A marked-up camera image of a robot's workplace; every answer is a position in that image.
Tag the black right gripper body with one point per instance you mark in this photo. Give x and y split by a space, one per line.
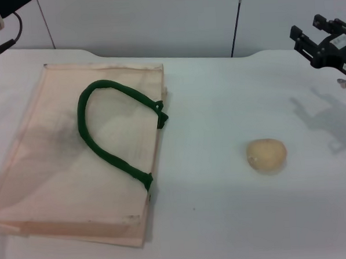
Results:
336 54

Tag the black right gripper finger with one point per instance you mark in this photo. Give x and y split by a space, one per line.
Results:
302 41
333 25

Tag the round tan potato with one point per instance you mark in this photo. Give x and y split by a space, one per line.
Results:
267 156

